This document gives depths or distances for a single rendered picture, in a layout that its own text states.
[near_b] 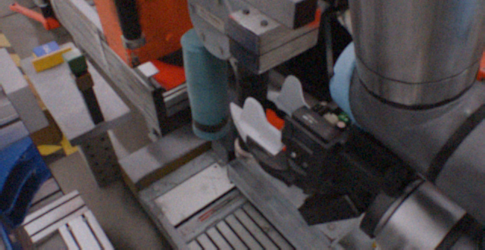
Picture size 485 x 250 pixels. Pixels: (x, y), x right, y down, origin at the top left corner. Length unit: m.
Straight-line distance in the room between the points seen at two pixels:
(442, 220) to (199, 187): 1.05
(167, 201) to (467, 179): 1.11
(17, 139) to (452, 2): 0.66
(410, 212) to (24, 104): 0.57
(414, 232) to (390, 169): 0.05
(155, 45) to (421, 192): 0.85
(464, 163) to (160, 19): 0.88
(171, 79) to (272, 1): 1.07
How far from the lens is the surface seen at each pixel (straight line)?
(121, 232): 1.36
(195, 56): 0.74
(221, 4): 0.55
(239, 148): 0.50
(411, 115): 0.26
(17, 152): 0.71
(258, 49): 0.38
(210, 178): 1.33
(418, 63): 0.22
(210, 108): 0.82
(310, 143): 0.35
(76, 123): 1.07
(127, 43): 0.73
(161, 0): 1.02
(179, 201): 1.29
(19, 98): 0.68
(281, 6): 0.37
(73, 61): 0.91
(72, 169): 1.59
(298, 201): 1.11
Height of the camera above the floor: 1.14
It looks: 45 degrees down
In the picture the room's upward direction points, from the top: straight up
